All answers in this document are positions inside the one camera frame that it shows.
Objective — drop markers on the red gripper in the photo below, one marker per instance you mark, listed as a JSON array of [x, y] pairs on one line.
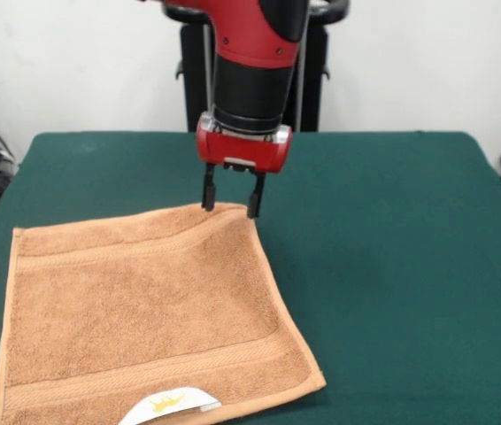
[[241, 150]]

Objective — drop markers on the tan terry towel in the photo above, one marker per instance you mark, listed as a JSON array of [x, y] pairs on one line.
[[122, 310]]

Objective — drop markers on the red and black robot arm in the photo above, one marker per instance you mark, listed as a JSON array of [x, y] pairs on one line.
[[250, 66]]

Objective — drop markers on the dark green table cloth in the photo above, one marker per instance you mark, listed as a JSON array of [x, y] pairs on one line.
[[410, 265]]

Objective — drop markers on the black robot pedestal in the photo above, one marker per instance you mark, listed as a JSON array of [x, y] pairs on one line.
[[317, 79]]

